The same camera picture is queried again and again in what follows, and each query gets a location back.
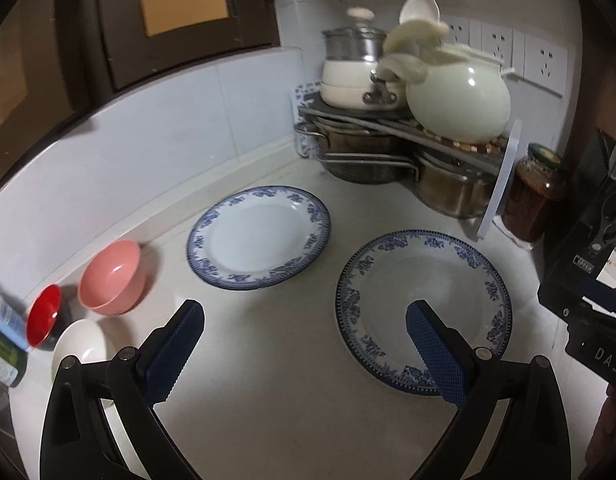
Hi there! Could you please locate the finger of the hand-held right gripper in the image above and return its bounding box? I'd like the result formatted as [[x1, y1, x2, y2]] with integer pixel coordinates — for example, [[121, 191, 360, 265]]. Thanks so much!
[[538, 276, 616, 322]]

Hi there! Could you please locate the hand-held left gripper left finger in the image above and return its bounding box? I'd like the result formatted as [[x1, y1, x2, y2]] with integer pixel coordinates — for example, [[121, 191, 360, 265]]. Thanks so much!
[[39, 299, 205, 480]]

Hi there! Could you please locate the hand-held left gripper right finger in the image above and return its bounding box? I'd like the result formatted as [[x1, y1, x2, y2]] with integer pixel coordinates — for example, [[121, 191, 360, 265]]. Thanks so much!
[[406, 300, 572, 480]]

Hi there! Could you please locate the blue rimmed white plate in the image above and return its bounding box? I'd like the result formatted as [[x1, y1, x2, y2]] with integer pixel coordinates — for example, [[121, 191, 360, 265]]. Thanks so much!
[[336, 230, 512, 396], [186, 186, 333, 291]]

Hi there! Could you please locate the pink bowl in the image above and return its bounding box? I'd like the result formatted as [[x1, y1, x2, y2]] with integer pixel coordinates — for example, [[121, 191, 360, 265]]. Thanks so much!
[[78, 240, 148, 317]]

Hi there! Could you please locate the person's right forearm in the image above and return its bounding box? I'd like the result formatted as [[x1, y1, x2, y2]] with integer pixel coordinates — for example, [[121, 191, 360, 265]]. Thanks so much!
[[594, 383, 616, 457]]

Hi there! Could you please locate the black knife block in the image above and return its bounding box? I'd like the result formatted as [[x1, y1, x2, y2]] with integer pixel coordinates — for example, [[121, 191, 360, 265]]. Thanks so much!
[[570, 127, 616, 286]]

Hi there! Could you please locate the white paper towel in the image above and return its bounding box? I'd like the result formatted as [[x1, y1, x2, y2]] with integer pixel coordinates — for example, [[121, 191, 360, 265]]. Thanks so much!
[[492, 215, 536, 252]]

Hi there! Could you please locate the white bowl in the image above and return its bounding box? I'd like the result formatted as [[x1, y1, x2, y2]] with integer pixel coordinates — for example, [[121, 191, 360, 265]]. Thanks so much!
[[51, 319, 114, 408]]

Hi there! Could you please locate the glass jar with brown sauce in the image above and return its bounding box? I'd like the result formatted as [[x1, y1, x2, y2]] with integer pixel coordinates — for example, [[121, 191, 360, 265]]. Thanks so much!
[[502, 143, 568, 243]]

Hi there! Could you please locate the grey corner shelf rack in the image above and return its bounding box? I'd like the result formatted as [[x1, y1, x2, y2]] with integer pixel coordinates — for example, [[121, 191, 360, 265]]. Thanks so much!
[[290, 80, 523, 240]]

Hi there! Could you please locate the red and black bowl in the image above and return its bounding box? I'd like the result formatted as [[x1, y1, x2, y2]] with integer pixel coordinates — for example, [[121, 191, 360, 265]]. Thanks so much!
[[26, 284, 65, 349]]

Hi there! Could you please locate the small steel pot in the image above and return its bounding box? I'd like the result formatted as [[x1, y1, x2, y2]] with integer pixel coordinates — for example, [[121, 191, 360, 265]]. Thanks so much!
[[413, 147, 498, 220]]

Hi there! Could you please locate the white bottle with blue label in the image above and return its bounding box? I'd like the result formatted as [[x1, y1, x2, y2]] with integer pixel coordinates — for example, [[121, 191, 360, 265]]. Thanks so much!
[[0, 294, 31, 352]]

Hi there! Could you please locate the green bottle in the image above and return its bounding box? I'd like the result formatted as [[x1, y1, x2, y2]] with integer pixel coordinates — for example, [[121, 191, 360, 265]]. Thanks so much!
[[0, 322, 28, 388]]

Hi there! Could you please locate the wooden bead trivet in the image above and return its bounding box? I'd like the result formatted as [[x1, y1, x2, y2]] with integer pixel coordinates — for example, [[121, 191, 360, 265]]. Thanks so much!
[[420, 127, 508, 157]]

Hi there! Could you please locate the large steel pot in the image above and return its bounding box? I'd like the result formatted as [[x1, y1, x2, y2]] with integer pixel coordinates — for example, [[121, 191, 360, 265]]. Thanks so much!
[[294, 117, 419, 184]]

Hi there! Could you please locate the white ceramic pot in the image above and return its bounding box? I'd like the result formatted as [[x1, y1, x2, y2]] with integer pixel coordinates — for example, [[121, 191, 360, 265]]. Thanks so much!
[[405, 44, 512, 142]]

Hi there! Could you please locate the cream electric pot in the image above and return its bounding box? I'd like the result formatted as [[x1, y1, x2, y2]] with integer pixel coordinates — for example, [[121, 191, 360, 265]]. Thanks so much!
[[320, 59, 406, 108]]

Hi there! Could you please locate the white rounded object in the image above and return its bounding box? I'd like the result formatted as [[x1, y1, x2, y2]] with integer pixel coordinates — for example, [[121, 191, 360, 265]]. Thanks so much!
[[380, 20, 449, 86]]

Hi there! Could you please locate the steel steamer with lid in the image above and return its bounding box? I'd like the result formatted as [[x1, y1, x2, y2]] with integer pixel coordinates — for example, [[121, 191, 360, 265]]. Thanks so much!
[[322, 7, 389, 63]]

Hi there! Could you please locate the white wall socket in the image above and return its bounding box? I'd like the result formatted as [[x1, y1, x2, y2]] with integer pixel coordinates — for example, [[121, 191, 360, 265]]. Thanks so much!
[[480, 22, 513, 61], [524, 32, 568, 93], [445, 16, 471, 46]]

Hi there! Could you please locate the dark brown window frame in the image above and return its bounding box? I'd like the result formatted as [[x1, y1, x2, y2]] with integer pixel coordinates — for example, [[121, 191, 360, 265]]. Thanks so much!
[[0, 0, 281, 201]]

